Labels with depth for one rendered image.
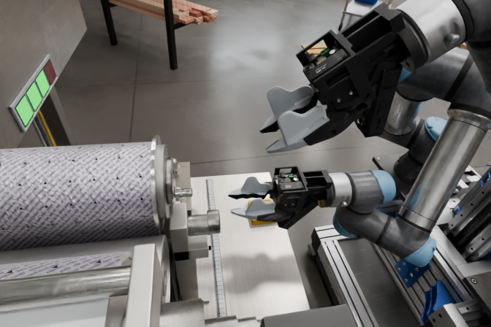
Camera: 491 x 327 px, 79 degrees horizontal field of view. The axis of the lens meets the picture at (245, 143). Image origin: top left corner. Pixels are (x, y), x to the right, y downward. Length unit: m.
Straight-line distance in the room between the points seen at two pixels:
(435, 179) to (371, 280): 1.01
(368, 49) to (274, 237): 0.60
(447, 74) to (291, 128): 0.48
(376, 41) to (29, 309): 0.37
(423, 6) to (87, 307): 0.39
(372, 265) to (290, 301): 1.01
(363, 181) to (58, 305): 0.60
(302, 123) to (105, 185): 0.27
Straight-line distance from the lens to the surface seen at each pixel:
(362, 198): 0.70
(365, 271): 1.71
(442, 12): 0.39
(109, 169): 0.44
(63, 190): 0.46
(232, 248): 0.82
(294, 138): 0.39
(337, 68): 0.34
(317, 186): 0.66
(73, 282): 0.19
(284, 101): 0.42
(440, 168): 0.77
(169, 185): 0.45
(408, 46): 0.38
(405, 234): 0.78
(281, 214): 0.64
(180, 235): 0.50
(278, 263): 0.81
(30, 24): 0.95
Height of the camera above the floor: 1.61
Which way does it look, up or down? 41 degrees down
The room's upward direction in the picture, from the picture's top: 6 degrees clockwise
